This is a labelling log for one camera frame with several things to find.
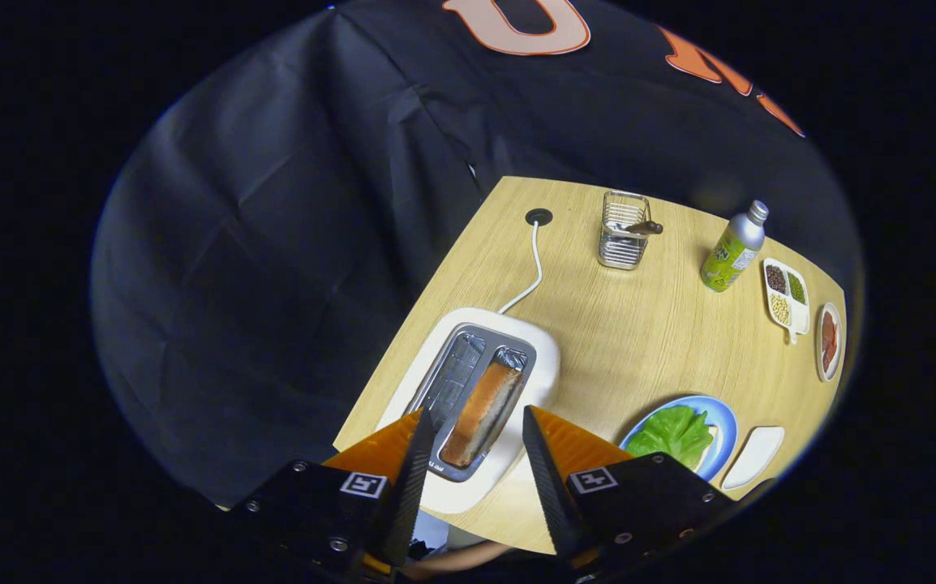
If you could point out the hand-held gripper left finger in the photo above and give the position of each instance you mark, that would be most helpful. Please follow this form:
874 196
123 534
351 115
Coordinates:
403 503

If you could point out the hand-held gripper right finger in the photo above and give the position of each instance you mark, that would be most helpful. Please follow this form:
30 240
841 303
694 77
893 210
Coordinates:
553 495

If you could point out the toasted bread slice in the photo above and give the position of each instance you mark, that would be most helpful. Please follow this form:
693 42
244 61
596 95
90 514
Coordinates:
480 414

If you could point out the green lettuce leaf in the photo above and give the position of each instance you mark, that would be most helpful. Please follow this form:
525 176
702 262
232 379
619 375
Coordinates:
671 434

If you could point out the white toaster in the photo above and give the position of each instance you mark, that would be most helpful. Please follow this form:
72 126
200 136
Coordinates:
545 357

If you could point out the blue plate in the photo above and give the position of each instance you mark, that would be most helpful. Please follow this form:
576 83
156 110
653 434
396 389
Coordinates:
726 422

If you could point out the small white dish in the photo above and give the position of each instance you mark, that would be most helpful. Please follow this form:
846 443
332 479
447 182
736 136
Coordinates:
753 456

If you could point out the black backdrop cloth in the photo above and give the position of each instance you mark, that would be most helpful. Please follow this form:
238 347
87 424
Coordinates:
273 243

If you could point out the pile of yellow beans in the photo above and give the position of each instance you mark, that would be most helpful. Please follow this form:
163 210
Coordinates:
780 310

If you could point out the white round plate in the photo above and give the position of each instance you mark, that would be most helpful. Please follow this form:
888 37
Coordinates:
820 357

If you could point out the green label metal bottle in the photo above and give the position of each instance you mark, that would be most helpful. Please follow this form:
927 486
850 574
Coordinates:
732 251

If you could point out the white divided dish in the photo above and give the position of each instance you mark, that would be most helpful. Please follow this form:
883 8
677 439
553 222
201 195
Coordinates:
800 316

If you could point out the brown meat piece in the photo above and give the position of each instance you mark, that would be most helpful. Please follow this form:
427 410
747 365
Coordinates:
829 357
829 327

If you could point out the pile of brown beans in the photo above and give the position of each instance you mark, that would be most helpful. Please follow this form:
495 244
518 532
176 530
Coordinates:
775 279

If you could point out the pile of green beans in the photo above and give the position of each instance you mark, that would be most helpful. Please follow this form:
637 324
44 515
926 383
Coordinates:
796 288

